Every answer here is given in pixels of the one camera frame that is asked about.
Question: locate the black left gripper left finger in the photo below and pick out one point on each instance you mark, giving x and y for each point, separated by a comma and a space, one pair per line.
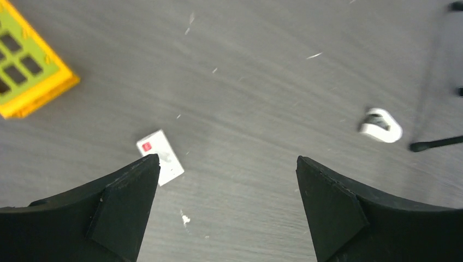
102, 220

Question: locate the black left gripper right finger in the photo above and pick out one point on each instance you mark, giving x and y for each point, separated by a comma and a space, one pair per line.
351, 221

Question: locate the black tripod stand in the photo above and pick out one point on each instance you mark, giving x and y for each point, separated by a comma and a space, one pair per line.
442, 80

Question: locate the white staple box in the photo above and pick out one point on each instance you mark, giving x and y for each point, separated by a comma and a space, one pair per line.
157, 143

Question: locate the yellow green colourful block toy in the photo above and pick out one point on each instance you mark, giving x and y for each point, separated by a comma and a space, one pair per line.
32, 74

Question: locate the white staple remover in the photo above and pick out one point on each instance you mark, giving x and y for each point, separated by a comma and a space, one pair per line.
379, 125

